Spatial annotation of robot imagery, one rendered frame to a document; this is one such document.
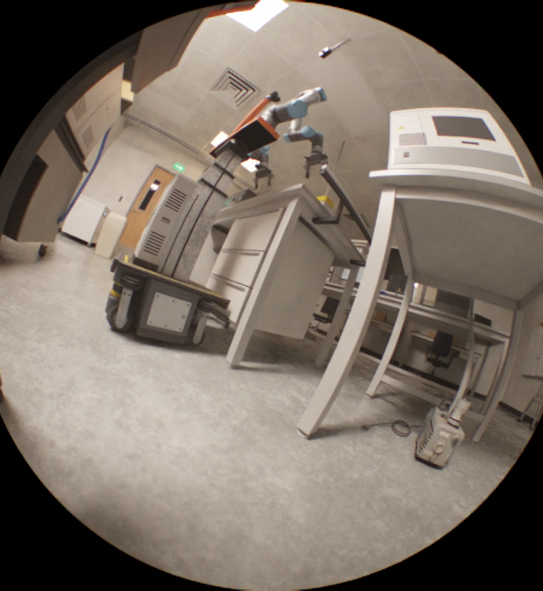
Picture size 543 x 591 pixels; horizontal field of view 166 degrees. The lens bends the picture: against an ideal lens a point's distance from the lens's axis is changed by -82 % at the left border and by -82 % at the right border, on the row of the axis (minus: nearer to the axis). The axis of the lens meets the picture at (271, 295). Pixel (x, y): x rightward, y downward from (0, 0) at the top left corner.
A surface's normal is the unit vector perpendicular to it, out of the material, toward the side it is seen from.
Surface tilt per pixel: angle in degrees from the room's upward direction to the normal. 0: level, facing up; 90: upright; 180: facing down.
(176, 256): 90
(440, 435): 88
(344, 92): 180
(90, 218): 90
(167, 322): 90
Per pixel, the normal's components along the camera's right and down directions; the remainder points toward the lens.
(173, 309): 0.68, 0.26
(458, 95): -0.37, 0.93
